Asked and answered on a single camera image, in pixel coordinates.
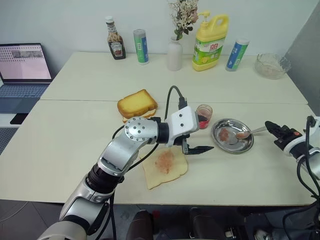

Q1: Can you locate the white ceramic vase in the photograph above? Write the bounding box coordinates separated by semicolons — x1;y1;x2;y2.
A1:
166;35;184;72

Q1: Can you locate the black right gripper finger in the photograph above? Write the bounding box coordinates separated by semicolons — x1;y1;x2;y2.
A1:
264;120;285;137

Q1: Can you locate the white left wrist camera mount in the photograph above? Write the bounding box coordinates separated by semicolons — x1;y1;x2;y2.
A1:
165;105;201;149

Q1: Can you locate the round metal plate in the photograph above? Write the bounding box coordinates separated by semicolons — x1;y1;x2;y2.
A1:
210;118;255;155

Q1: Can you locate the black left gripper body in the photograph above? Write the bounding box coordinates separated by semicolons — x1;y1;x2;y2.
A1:
172;133;193;155

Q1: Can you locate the thick toasted bread slice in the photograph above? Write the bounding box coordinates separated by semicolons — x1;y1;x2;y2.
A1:
116;88;159;120

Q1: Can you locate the open laptop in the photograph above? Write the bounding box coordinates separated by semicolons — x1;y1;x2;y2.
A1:
0;42;54;115

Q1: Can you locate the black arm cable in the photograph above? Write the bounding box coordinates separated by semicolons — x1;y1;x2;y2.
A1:
296;115;320;201
107;85;189;240

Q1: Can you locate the ketchup bottle with white cap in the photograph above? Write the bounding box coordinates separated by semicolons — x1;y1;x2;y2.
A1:
104;15;127;61

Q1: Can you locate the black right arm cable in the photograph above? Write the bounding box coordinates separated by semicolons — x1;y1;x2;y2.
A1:
296;115;320;201

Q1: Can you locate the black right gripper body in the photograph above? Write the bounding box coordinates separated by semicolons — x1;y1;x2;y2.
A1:
273;125;304;153

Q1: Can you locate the metal spoon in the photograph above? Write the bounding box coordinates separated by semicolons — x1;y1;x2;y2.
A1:
235;125;270;139

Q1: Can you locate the flat black phone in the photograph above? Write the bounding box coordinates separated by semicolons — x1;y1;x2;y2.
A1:
9;113;29;125

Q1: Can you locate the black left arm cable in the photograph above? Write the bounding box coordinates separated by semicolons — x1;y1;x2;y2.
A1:
107;85;189;240

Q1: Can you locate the dark rounded shape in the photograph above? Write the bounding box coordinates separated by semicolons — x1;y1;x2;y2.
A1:
130;209;154;240
188;206;226;240

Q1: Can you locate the white bread slice with jam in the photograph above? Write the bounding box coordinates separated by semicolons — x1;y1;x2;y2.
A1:
142;145;189;191

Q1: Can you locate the dried flower bouquet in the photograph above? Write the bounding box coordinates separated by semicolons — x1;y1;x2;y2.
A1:
167;0;200;41

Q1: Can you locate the glass jam jar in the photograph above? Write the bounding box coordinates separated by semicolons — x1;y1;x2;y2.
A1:
195;104;214;130

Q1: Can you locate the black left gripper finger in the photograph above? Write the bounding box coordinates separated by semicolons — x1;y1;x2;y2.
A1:
187;145;215;156
196;113;210;128

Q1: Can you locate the clear glass bowl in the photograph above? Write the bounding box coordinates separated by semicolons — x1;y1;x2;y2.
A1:
254;52;292;80

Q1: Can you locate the green blue cylinder canister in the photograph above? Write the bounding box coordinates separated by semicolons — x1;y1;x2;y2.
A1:
225;38;249;73
132;28;150;67

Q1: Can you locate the yellow detergent pump bottle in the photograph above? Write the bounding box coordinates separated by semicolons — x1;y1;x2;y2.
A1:
191;10;230;73

